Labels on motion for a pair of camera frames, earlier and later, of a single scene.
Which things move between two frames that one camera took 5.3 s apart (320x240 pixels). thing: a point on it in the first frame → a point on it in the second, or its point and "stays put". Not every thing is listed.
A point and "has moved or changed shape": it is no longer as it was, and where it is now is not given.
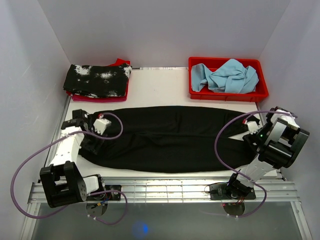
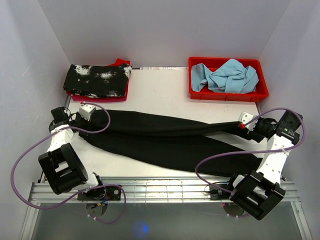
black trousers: x=173 y=139 has moved or changed shape
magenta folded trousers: x=81 y=98 stays put
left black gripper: x=96 y=147 → x=88 y=125
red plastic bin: x=212 y=64 stays put
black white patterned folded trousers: x=89 y=81 stays put
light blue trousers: x=232 y=77 stays put
